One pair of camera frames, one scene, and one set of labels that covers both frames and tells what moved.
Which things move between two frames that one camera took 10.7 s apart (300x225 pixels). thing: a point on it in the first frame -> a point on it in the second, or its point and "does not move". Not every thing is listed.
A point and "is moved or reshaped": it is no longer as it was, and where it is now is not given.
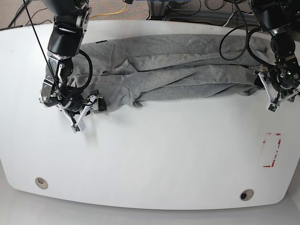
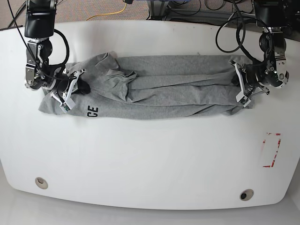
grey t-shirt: x=134 y=70 is moved or reshaped
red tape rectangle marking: x=264 y=142 does not move
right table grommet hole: x=246 y=194 does not move
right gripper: x=276 y=96 -> x=252 y=77
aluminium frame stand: x=157 y=9 does not move
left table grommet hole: x=41 y=183 does not move
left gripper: x=75 y=110 -> x=63 y=85
